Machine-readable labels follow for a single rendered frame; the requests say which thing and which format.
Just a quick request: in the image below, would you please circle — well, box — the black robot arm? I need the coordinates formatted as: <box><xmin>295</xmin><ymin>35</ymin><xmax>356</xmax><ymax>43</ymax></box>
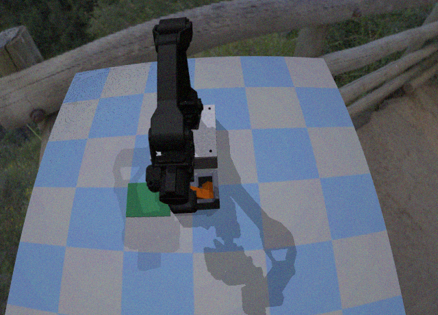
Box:
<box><xmin>146</xmin><ymin>17</ymin><xmax>203</xmax><ymax>205</ymax></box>

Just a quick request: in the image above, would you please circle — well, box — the orange l-shaped part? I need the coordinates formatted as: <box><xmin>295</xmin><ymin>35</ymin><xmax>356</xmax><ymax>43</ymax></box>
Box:
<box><xmin>190</xmin><ymin>181</ymin><xmax>214</xmax><ymax>200</ymax></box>

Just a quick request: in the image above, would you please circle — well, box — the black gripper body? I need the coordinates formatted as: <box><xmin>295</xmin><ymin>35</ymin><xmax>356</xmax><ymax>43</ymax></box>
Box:
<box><xmin>170</xmin><ymin>162</ymin><xmax>198</xmax><ymax>214</ymax></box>

